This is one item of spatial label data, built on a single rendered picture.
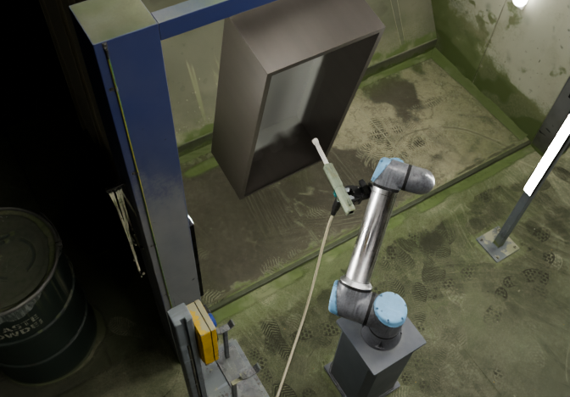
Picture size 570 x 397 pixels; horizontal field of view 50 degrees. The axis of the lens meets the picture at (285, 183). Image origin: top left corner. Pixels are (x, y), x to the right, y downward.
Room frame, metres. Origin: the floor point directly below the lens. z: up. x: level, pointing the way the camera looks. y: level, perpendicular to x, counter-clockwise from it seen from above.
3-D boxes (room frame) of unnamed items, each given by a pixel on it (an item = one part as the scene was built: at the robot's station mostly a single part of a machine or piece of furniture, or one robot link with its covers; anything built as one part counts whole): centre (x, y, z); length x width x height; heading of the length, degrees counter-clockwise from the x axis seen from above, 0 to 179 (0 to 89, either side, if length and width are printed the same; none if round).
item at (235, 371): (0.84, 0.15, 0.95); 0.26 x 0.15 x 0.32; 35
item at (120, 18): (1.28, 0.48, 1.14); 0.18 x 0.18 x 2.29; 35
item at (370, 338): (1.16, -0.50, 0.69); 0.19 x 0.19 x 0.10
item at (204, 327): (0.77, 0.24, 1.42); 0.12 x 0.06 x 0.26; 35
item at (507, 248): (2.09, -1.39, 0.01); 0.20 x 0.20 x 0.01; 35
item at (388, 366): (1.16, -0.50, 0.32); 0.31 x 0.31 x 0.64; 35
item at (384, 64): (3.09, -0.01, 0.11); 2.70 x 0.02 x 0.13; 125
